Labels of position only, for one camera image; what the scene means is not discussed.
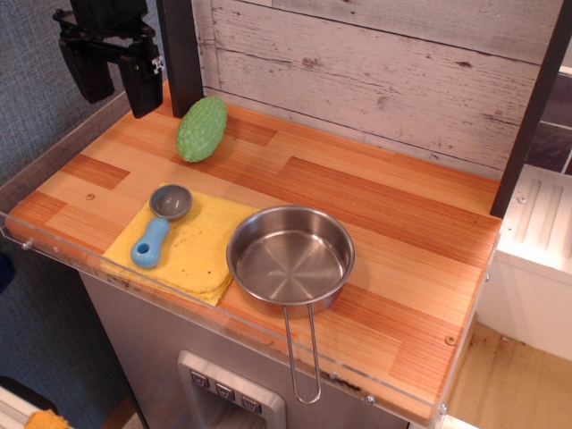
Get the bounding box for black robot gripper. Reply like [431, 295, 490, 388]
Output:
[53, 1, 164, 119]

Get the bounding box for green bitter gourd toy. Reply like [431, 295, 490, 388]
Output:
[176, 97, 227, 163]

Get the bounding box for stainless steel pan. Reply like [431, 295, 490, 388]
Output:
[226, 205, 356, 405]

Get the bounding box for blue grey toy spoon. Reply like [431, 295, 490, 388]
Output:
[130, 184, 193, 269]

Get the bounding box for yellow folded cloth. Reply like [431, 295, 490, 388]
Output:
[101, 192, 257, 306]

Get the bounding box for grey toy fridge cabinet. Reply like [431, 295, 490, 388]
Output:
[81, 274, 408, 428]

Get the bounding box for silver dispenser panel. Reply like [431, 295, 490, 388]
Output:
[178, 350, 287, 428]

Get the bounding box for orange object bottom left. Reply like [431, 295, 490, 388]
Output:
[24, 409, 71, 429]

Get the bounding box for white toy sink unit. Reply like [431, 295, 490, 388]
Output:
[476, 65, 572, 363]

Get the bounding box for dark left upright post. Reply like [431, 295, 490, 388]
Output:
[156, 0, 204, 118]

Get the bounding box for dark upright post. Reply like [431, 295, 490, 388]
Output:
[156, 0, 204, 118]
[490, 0, 571, 218]

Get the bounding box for dark right upright post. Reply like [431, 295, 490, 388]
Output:
[490, 0, 571, 218]

